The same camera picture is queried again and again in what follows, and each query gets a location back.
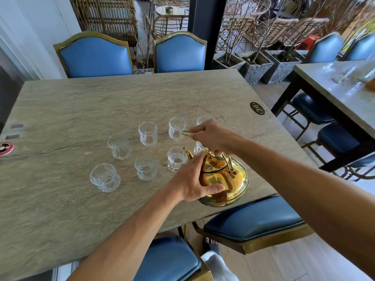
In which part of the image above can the person's left hand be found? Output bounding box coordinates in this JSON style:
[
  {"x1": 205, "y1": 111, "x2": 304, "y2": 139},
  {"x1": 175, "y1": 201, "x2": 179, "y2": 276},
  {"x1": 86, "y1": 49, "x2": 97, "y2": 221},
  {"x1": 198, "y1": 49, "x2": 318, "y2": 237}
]
[{"x1": 168, "y1": 152, "x2": 226, "y2": 203}]

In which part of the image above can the person's right hand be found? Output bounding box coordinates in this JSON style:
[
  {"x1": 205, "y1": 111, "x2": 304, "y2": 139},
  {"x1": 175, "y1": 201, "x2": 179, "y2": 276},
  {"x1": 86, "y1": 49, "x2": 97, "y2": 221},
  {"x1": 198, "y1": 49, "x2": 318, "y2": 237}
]
[{"x1": 187, "y1": 119, "x2": 244, "y2": 157}]

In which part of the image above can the gold metal teapot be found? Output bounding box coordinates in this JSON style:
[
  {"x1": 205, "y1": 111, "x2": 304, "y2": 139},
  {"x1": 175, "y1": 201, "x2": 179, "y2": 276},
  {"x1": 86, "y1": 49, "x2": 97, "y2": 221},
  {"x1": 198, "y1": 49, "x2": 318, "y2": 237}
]
[{"x1": 181, "y1": 130, "x2": 250, "y2": 207}]

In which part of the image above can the person's right forearm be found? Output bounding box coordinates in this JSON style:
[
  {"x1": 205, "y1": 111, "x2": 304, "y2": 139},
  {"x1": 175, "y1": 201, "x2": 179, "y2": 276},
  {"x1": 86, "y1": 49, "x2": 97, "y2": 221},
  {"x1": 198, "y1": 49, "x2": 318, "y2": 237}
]
[{"x1": 234, "y1": 137, "x2": 375, "y2": 279}]

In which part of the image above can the person's left forearm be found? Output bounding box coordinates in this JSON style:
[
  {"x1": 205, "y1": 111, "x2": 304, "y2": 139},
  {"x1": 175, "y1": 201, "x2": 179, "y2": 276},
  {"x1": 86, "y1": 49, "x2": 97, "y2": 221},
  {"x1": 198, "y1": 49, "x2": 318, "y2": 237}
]
[{"x1": 67, "y1": 184, "x2": 184, "y2": 281}]

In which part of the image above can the person's foot in sandal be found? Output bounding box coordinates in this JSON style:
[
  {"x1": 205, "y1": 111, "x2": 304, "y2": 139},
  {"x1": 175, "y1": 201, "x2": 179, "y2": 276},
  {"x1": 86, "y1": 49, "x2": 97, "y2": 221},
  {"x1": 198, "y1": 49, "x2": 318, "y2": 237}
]
[{"x1": 203, "y1": 237, "x2": 221, "y2": 256}]

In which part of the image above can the group of clear glass cups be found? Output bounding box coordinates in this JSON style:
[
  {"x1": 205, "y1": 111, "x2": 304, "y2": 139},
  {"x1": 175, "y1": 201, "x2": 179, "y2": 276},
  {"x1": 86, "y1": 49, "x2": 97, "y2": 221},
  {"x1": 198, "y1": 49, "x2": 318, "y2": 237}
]
[{"x1": 90, "y1": 115, "x2": 213, "y2": 193}]

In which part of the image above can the black oval table badge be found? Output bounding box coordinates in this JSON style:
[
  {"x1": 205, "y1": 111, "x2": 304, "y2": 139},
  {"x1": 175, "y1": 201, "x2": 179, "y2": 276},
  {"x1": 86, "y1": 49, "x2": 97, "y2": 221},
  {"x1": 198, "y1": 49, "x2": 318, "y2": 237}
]
[{"x1": 250, "y1": 101, "x2": 265, "y2": 116}]

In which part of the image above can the person's white trouser leg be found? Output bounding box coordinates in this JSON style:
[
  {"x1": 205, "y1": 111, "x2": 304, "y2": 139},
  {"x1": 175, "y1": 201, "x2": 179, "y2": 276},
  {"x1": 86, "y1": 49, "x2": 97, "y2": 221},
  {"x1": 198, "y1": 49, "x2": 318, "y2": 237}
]
[{"x1": 200, "y1": 250, "x2": 239, "y2": 281}]

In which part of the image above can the grey stone planter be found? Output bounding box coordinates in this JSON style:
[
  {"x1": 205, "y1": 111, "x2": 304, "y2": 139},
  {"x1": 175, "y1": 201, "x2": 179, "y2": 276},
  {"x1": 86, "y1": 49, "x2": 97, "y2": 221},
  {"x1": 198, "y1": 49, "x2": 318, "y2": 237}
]
[
  {"x1": 235, "y1": 51, "x2": 274, "y2": 86},
  {"x1": 133, "y1": 56, "x2": 154, "y2": 75},
  {"x1": 262, "y1": 49, "x2": 302, "y2": 85},
  {"x1": 211, "y1": 51, "x2": 246, "y2": 77}
]

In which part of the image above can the black pillar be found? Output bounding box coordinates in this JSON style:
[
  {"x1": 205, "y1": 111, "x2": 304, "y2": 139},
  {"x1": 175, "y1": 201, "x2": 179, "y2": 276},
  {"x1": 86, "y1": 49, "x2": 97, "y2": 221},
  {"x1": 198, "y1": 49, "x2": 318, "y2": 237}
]
[{"x1": 187, "y1": 0, "x2": 228, "y2": 70}]

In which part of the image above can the rattan chair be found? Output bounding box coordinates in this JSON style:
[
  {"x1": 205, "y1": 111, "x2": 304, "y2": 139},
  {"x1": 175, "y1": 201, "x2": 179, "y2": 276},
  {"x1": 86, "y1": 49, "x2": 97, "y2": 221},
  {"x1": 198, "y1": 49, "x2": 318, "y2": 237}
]
[
  {"x1": 146, "y1": 14, "x2": 190, "y2": 39},
  {"x1": 282, "y1": 17, "x2": 330, "y2": 48},
  {"x1": 69, "y1": 0, "x2": 139, "y2": 48},
  {"x1": 244, "y1": 18, "x2": 299, "y2": 49},
  {"x1": 216, "y1": 0, "x2": 271, "y2": 52}
]

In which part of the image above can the glass top rattan table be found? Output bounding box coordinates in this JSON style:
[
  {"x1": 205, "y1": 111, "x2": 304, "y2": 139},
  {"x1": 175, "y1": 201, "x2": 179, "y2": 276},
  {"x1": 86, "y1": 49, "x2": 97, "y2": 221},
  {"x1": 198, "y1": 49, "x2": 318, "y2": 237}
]
[{"x1": 154, "y1": 5, "x2": 190, "y2": 30}]

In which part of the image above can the red plastic stool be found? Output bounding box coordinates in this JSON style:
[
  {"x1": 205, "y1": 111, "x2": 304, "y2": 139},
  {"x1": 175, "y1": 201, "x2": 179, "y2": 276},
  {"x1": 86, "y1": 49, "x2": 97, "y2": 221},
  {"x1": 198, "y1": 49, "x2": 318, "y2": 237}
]
[{"x1": 295, "y1": 35, "x2": 322, "y2": 51}]

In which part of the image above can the grey stone top table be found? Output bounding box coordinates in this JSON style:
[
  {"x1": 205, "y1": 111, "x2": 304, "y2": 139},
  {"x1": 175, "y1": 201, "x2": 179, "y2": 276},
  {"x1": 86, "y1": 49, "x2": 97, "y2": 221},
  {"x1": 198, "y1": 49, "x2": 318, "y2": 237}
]
[{"x1": 271, "y1": 60, "x2": 375, "y2": 173}]

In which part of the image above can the red round sticker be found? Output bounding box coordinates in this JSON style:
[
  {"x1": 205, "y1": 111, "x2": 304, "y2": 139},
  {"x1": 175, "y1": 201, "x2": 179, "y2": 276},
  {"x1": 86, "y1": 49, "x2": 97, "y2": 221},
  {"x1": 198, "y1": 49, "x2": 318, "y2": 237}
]
[{"x1": 0, "y1": 142, "x2": 15, "y2": 157}]

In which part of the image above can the blue chair with gold frame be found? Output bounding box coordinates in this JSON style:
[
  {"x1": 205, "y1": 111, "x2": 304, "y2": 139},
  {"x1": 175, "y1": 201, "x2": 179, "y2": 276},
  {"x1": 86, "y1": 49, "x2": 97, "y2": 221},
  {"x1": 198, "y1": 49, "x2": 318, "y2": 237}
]
[
  {"x1": 282, "y1": 92, "x2": 335, "y2": 141},
  {"x1": 341, "y1": 33, "x2": 375, "y2": 62},
  {"x1": 133, "y1": 235, "x2": 213, "y2": 281},
  {"x1": 303, "y1": 32, "x2": 345, "y2": 64},
  {"x1": 301, "y1": 122, "x2": 375, "y2": 182},
  {"x1": 152, "y1": 30, "x2": 207, "y2": 74},
  {"x1": 53, "y1": 31, "x2": 135, "y2": 79},
  {"x1": 192, "y1": 195, "x2": 315, "y2": 255}
]

